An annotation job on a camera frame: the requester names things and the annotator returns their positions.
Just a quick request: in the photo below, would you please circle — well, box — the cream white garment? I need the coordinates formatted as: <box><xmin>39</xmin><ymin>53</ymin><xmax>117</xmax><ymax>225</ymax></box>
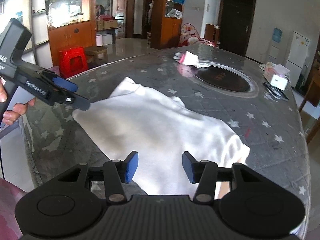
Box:
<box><xmin>72</xmin><ymin>77</ymin><xmax>250</xmax><ymax>196</ymax></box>

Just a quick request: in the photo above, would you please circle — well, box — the red plastic stool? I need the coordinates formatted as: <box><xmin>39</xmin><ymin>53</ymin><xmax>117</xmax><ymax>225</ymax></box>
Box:
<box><xmin>59</xmin><ymin>47</ymin><xmax>88</xmax><ymax>79</ymax></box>

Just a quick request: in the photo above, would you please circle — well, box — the grey star pattern tablecloth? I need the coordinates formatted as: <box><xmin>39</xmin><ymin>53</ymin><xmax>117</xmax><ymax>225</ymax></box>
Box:
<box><xmin>23</xmin><ymin>44</ymin><xmax>310</xmax><ymax>210</ymax></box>

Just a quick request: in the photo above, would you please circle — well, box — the dark wooden door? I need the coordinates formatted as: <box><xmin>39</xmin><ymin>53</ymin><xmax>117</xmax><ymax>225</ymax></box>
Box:
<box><xmin>217</xmin><ymin>0</ymin><xmax>256</xmax><ymax>56</ymax></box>

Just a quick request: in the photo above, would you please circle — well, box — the glass display cabinet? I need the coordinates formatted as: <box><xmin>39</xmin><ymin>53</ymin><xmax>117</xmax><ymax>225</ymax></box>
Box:
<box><xmin>45</xmin><ymin>0</ymin><xmax>96</xmax><ymax>66</ymax></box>

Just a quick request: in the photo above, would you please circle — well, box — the wooden side table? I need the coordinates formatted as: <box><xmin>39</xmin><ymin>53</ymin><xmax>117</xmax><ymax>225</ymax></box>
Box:
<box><xmin>298</xmin><ymin>74</ymin><xmax>320</xmax><ymax>144</ymax></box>

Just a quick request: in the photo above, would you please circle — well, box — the brown wooden stool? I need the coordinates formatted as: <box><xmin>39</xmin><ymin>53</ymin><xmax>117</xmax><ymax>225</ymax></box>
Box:
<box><xmin>84</xmin><ymin>46</ymin><xmax>108</xmax><ymax>66</ymax></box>

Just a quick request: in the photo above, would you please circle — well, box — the person's left hand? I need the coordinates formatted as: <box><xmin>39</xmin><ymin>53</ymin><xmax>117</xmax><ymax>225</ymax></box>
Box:
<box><xmin>1</xmin><ymin>77</ymin><xmax>35</xmax><ymax>118</ymax></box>

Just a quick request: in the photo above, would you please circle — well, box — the water dispenser with blue bottle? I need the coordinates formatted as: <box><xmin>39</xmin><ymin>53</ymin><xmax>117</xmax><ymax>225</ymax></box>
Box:
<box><xmin>267</xmin><ymin>28</ymin><xmax>283</xmax><ymax>63</ymax></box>

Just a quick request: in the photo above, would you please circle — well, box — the round black induction hotplate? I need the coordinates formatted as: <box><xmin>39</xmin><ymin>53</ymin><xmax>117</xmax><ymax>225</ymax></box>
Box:
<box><xmin>195</xmin><ymin>67</ymin><xmax>250</xmax><ymax>93</ymax></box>

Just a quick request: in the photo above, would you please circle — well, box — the wooden shelf cabinet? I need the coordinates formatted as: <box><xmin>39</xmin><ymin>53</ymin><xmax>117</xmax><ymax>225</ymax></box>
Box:
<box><xmin>150</xmin><ymin>0</ymin><xmax>185</xmax><ymax>49</ymax></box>

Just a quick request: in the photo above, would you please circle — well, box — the white tissue box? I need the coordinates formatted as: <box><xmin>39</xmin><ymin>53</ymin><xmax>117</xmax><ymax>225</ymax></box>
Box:
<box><xmin>264</xmin><ymin>64</ymin><xmax>291</xmax><ymax>91</ymax></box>

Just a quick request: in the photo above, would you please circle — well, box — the white and pink glove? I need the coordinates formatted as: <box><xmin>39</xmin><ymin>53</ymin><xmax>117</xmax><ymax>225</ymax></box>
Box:
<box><xmin>173</xmin><ymin>50</ymin><xmax>209</xmax><ymax>68</ymax></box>

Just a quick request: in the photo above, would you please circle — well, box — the white refrigerator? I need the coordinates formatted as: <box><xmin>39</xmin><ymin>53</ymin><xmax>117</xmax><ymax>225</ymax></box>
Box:
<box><xmin>285</xmin><ymin>31</ymin><xmax>310</xmax><ymax>87</ymax></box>

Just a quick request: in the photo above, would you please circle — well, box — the black framed tablet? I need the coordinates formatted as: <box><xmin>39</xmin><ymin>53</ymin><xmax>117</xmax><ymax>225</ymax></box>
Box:
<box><xmin>263</xmin><ymin>82</ymin><xmax>289</xmax><ymax>101</ymax></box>

